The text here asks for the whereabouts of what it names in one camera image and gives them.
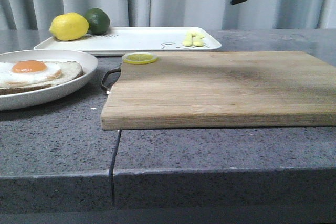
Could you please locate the white round plate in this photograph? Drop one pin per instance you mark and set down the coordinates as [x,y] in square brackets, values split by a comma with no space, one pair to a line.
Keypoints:
[88,62]

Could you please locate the bread slice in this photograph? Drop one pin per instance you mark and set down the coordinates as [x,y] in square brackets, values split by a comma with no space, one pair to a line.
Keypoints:
[70,70]

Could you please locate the fried egg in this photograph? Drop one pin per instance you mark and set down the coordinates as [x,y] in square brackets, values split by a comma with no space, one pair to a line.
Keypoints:
[18,74]

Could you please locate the white bear-print tray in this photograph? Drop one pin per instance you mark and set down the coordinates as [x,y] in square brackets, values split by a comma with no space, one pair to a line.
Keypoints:
[121,40]

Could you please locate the grey curtain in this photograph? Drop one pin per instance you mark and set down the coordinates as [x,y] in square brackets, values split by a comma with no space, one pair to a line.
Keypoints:
[208,14]

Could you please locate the yellow plastic knife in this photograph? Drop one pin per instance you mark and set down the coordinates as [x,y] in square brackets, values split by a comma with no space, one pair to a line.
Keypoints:
[198,39]

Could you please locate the yellow plastic fork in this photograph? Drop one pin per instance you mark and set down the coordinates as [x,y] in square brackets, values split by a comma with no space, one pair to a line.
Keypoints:
[188,40]

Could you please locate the wooden cutting board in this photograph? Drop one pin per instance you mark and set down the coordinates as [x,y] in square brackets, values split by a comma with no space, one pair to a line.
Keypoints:
[222,89]

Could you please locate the yellow lemon slice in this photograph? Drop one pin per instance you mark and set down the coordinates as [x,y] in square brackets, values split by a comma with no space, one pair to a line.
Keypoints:
[139,58]

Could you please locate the green lime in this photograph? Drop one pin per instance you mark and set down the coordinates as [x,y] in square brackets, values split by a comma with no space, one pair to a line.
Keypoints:
[98,20]

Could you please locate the metal cutting board handle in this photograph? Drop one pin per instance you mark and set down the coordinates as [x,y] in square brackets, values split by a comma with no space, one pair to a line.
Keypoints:
[109,79]

